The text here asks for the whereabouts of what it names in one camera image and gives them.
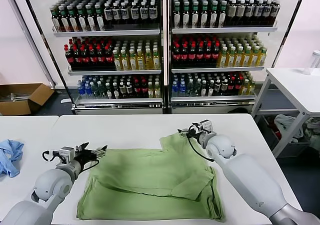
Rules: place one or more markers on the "grey wall post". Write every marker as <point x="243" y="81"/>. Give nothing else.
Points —
<point x="31" y="35"/>

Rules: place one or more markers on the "light green t-shirt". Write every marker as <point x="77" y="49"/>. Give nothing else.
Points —
<point x="150" y="172"/>

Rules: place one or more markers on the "green-cap white-label tea bottle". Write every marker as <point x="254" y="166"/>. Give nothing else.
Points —
<point x="195" y="18"/>
<point x="213" y="18"/>
<point x="100" y="21"/>
<point x="73" y="22"/>
<point x="64" y="22"/>
<point x="82" y="21"/>
<point x="56" y="22"/>
<point x="91" y="21"/>
<point x="204" y="18"/>
<point x="185" y="18"/>
<point x="222" y="17"/>
<point x="176" y="18"/>

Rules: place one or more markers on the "crumpled grey cloth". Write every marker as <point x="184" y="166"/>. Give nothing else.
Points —
<point x="285" y="125"/>

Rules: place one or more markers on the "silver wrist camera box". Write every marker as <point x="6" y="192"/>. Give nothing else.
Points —
<point x="67" y="155"/>
<point x="206" y="126"/>

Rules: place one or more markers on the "small white floor piece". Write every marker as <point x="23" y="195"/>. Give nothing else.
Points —
<point x="65" y="101"/>

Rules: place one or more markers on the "open cardboard box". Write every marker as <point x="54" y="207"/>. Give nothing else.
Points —
<point x="15" y="108"/>

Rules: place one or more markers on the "grey metal drinks shelf unit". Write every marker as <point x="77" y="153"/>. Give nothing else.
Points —
<point x="112" y="33"/>
<point x="225" y="30"/>

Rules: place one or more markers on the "crumpled red cloth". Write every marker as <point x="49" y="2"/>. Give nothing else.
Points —
<point x="276" y="135"/>

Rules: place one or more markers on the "dark grey storage crate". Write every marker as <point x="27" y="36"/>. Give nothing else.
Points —
<point x="290" y="150"/>

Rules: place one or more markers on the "clear plastic jar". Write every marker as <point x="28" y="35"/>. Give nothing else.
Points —
<point x="312" y="62"/>

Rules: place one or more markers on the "blue water bottle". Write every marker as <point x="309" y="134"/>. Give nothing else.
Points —
<point x="87" y="92"/>
<point x="175" y="91"/>
<point x="80" y="91"/>
<point x="182" y="91"/>

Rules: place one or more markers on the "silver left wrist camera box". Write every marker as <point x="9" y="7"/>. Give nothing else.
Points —
<point x="67" y="155"/>

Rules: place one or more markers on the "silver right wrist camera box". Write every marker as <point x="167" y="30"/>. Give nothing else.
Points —
<point x="206" y="126"/>

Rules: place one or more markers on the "crumpled pale green cloth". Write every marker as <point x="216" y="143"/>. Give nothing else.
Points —
<point x="313" y="137"/>

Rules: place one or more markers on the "dark bottle beige label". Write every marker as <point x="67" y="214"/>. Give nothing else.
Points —
<point x="231" y="16"/>
<point x="240" y="16"/>

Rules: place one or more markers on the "red-cap cola bottle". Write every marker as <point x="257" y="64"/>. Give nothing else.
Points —
<point x="69" y="58"/>
<point x="231" y="89"/>
<point x="191" y="57"/>
<point x="101" y="57"/>
<point x="238" y="88"/>
<point x="176" y="58"/>
<point x="76" y="58"/>
<point x="199" y="57"/>
<point x="85" y="58"/>
<point x="184" y="58"/>
<point x="109" y="57"/>
<point x="207" y="57"/>
<point x="144" y="91"/>
<point x="137" y="91"/>
<point x="215" y="57"/>
<point x="93" y="58"/>

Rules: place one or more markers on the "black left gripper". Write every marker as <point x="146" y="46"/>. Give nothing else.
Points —
<point x="83" y="160"/>

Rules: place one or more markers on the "white side table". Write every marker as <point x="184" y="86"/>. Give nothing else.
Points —
<point x="295" y="90"/>

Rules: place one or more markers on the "dark bottle blue-white label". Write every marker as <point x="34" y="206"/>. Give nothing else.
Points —
<point x="274" y="14"/>
<point x="108" y="16"/>
<point x="134" y="15"/>
<point x="143" y="14"/>
<point x="116" y="15"/>
<point x="266" y="15"/>
<point x="249" y="15"/>
<point x="124" y="15"/>
<point x="257" y="15"/>
<point x="153" y="14"/>

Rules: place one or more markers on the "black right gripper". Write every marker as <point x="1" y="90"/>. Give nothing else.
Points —
<point x="198" y="135"/>

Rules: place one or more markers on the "grey metal rods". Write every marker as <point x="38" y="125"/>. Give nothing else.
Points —
<point x="17" y="97"/>

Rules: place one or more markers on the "clear green water bottle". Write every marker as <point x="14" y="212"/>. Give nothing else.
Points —
<point x="101" y="92"/>
<point x="190" y="90"/>
<point x="197" y="91"/>
<point x="94" y="92"/>

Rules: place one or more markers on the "small dark drink bottle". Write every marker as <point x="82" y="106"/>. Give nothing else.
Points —
<point x="217" y="90"/>
<point x="115" y="93"/>
<point x="224" y="90"/>
<point x="122" y="92"/>
<point x="210" y="90"/>
<point x="204" y="91"/>
<point x="108" y="93"/>
<point x="129" y="92"/>

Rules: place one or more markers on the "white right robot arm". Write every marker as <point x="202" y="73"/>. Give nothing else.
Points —
<point x="250" y="185"/>

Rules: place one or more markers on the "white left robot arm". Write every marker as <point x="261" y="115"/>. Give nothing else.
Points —
<point x="50" y="185"/>

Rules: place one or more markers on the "crumpled blue cloth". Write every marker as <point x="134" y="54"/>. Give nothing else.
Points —
<point x="10" y="160"/>

